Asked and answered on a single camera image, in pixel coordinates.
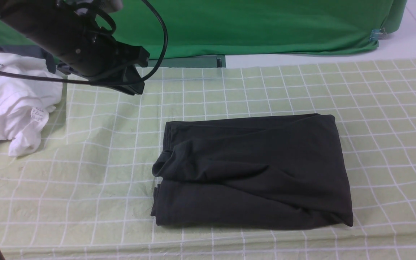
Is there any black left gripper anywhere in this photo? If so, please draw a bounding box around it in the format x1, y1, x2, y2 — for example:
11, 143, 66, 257
57, 36, 150, 95

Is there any dark gray long-sleeve top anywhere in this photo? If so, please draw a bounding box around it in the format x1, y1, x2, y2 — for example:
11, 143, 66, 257
151, 114, 354, 230

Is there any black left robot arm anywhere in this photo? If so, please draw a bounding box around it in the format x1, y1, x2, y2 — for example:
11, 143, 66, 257
0, 0, 149, 95

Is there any green backdrop cloth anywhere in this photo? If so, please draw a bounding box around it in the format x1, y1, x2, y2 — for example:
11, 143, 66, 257
0, 0, 406, 59

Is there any dark green metal base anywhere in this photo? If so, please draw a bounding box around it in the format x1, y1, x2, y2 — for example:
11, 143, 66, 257
160, 55, 226, 69

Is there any white crumpled shirt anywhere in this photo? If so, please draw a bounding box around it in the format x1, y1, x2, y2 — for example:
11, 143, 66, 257
0, 53, 63, 157

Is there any green checkered tablecloth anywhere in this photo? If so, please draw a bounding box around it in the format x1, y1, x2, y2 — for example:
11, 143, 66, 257
0, 59, 416, 260

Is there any teal binder clip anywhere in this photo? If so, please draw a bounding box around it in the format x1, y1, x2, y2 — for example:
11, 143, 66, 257
369, 28, 388, 42

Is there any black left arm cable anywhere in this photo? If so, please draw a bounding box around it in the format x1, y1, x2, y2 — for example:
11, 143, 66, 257
0, 0, 169, 260

